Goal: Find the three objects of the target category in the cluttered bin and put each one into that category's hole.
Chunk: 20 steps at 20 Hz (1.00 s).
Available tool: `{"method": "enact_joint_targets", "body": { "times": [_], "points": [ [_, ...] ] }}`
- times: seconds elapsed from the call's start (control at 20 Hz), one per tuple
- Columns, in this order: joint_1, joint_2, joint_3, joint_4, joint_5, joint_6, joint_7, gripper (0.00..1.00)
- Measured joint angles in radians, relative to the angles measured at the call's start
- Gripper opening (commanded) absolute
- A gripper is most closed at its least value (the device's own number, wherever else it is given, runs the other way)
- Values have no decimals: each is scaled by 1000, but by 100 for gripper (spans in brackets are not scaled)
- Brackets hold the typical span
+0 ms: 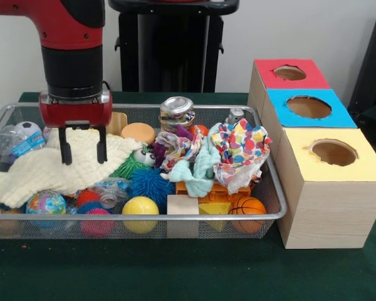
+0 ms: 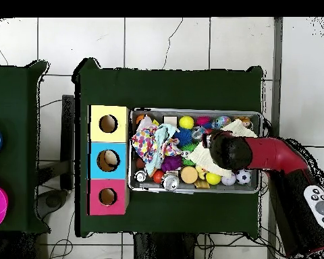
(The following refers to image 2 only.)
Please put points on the light teal cloth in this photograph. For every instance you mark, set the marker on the light teal cloth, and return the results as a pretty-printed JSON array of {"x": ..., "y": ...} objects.
[{"x": 159, "y": 140}]

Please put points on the shallow clear mesh bin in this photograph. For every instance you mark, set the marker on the shallow clear mesh bin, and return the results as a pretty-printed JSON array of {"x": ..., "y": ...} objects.
[{"x": 157, "y": 115}]

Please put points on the dark green table cloth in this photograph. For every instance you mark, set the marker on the dark green table cloth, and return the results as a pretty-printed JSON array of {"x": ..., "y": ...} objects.
[
  {"x": 164, "y": 89},
  {"x": 16, "y": 94}
]

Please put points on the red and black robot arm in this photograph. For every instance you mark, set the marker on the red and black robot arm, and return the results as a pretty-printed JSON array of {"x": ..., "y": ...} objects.
[{"x": 275, "y": 156}]

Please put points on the black stand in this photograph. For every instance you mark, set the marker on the black stand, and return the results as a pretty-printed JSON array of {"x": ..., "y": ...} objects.
[{"x": 68, "y": 135}]

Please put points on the blue spiky ball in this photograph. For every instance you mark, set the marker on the blue spiky ball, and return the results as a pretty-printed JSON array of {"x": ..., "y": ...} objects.
[{"x": 183, "y": 136}]

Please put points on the cream knitted cloth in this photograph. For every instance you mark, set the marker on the cream knitted cloth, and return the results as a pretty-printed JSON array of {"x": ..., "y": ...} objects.
[{"x": 202, "y": 159}]

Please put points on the wooden box with three holes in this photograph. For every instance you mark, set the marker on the wooden box with three holes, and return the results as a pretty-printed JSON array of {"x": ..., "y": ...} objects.
[{"x": 118, "y": 164}]

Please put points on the colourful spotted cloth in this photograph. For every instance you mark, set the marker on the colourful spotted cloth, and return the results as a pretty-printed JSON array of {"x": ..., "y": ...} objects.
[{"x": 144, "y": 144}]

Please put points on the globe print ball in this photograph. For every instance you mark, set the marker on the globe print ball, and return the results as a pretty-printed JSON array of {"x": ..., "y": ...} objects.
[{"x": 222, "y": 121}]

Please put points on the crushed silver metal can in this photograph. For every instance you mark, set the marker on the crushed silver metal can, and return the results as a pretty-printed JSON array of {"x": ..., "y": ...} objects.
[{"x": 170, "y": 183}]

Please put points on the black and white soccer ball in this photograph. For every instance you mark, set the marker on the black and white soccer ball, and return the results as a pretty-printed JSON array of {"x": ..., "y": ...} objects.
[{"x": 243, "y": 176}]

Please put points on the yellow ball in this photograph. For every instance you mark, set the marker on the yellow ball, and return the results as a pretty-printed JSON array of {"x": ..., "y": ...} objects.
[{"x": 186, "y": 122}]

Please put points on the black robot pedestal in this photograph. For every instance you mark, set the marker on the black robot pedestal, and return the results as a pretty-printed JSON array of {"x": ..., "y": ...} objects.
[{"x": 164, "y": 248}]

